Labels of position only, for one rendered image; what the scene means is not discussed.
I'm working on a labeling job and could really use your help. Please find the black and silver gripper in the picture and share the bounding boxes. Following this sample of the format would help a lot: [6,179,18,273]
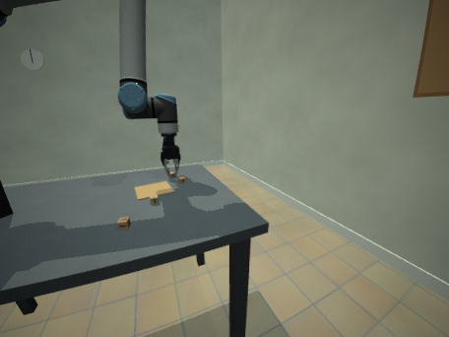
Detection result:
[160,133,181,178]

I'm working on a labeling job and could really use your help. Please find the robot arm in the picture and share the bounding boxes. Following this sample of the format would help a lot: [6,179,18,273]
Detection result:
[0,0,179,134]

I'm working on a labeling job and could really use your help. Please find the tan flat mat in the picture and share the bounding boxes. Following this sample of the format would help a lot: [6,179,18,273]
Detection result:
[135,181,174,200]

